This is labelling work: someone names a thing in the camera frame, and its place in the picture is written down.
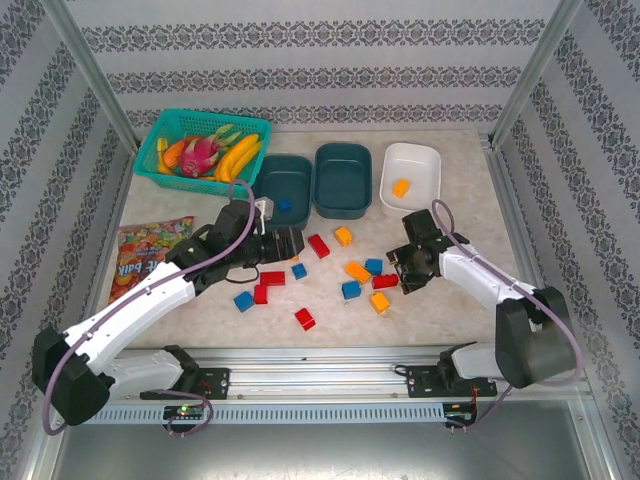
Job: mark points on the blue lego brick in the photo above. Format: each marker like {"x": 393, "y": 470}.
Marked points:
{"x": 299, "y": 271}
{"x": 243, "y": 301}
{"x": 374, "y": 266}
{"x": 351, "y": 290}
{"x": 285, "y": 205}

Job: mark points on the red long lego brick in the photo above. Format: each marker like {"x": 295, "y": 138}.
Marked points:
{"x": 319, "y": 246}
{"x": 384, "y": 281}
{"x": 272, "y": 278}

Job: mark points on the orange long lego brick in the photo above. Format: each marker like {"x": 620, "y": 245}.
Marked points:
{"x": 357, "y": 272}

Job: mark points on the red square lego brick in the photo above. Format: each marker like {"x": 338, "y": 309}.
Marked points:
{"x": 261, "y": 295}
{"x": 305, "y": 319}

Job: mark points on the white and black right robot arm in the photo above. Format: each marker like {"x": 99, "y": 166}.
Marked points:
{"x": 480, "y": 282}

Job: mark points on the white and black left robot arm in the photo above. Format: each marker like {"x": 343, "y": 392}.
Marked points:
{"x": 130, "y": 312}

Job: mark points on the dark teal plastic container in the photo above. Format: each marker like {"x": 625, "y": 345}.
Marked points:
{"x": 295, "y": 175}
{"x": 342, "y": 175}

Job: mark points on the yellow toy banana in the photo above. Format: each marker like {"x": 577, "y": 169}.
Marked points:
{"x": 240, "y": 147}
{"x": 245, "y": 162}

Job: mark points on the white plastic container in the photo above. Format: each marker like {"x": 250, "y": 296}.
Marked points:
{"x": 420, "y": 165}

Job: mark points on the colourful candy bag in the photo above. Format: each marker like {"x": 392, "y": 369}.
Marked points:
{"x": 135, "y": 260}

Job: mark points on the pink toy dragon fruit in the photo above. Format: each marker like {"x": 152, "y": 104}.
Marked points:
{"x": 197, "y": 154}

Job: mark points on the orange toy fruit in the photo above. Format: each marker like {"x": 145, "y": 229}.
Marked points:
{"x": 173, "y": 151}

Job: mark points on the small yellow toy fruit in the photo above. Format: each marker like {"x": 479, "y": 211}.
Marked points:
{"x": 161, "y": 145}

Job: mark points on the teal plastic mesh basket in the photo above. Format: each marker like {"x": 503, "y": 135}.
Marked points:
{"x": 200, "y": 117}

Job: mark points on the small circuit board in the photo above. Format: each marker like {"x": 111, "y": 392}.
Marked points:
{"x": 185, "y": 411}
{"x": 460, "y": 416}

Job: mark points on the brushed metal panel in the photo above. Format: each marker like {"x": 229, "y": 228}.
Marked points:
{"x": 320, "y": 455}

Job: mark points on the aluminium side rail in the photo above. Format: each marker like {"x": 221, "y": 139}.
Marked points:
{"x": 510, "y": 200}
{"x": 112, "y": 210}

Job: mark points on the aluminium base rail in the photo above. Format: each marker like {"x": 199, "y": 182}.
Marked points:
{"x": 320, "y": 372}

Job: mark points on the aluminium frame post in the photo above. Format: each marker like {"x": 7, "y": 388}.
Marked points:
{"x": 532, "y": 75}
{"x": 94, "y": 75}

